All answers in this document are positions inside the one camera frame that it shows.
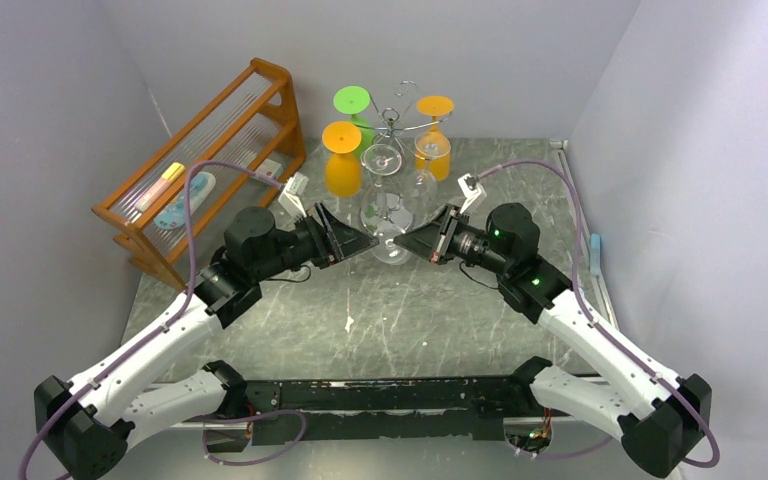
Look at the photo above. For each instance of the clear wine glass handled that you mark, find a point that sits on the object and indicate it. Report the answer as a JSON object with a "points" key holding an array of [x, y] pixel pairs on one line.
{"points": [[421, 191]]}

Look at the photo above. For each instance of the clear wine glass front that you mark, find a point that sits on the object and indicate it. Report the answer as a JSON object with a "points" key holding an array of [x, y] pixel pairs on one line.
{"points": [[387, 251]]}

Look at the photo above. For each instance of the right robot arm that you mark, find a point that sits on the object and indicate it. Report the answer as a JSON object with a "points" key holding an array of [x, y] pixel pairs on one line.
{"points": [[657, 415]]}

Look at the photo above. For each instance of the green plastic goblet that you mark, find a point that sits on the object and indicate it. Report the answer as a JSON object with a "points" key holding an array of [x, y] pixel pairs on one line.
{"points": [[353, 101]]}

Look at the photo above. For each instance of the yellow pink highlighter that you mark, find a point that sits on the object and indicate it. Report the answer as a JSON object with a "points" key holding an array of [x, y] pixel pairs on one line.
{"points": [[165, 180]]}

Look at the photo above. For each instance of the orange goblet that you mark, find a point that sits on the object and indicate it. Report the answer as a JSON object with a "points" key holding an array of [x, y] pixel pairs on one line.
{"points": [[343, 174], [433, 148]]}

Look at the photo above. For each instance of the silver wire glass rack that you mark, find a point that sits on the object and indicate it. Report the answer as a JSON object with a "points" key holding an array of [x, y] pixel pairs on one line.
{"points": [[389, 130]]}

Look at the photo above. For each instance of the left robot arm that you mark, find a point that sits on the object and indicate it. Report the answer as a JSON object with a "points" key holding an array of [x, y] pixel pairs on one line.
{"points": [[91, 421]]}

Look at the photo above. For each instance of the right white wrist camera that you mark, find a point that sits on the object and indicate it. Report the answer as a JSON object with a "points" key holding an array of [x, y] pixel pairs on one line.
{"points": [[473, 192]]}

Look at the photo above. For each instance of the black base frame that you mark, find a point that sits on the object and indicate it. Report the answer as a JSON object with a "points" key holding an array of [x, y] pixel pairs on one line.
{"points": [[482, 408]]}

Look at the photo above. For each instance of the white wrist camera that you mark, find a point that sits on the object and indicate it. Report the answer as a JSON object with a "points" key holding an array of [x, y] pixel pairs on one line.
{"points": [[290, 197], [473, 192]]}

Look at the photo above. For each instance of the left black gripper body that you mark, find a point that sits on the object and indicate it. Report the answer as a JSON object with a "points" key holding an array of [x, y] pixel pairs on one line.
{"points": [[324, 252]]}

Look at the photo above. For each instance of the orange wooden shelf rack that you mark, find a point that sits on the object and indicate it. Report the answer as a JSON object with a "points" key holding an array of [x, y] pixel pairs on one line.
{"points": [[251, 131]]}

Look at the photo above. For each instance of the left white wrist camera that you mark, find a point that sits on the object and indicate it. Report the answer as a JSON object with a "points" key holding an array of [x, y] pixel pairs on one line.
{"points": [[290, 197]]}

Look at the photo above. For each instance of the small white red box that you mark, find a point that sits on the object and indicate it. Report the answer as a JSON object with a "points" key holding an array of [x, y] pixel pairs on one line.
{"points": [[271, 169]]}

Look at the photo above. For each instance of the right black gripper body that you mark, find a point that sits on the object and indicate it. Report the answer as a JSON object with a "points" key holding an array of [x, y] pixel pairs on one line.
{"points": [[446, 234]]}

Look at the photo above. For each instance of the light blue clip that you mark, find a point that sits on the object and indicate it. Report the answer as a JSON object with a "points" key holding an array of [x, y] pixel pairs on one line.
{"points": [[595, 255]]}

